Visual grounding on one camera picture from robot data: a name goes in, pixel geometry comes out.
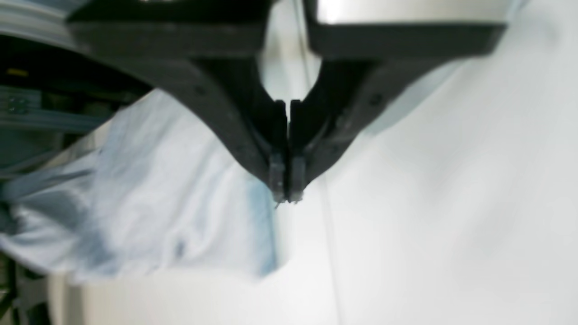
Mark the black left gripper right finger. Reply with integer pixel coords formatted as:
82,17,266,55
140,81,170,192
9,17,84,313
288,0,506,202

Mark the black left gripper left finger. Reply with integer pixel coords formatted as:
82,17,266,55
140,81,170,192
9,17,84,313
65,0,288,203

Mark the grey T-shirt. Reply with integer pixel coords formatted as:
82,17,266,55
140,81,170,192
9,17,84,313
1,90,279,283

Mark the aluminium table frame rail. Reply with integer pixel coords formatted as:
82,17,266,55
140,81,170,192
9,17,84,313
0,0,154,136

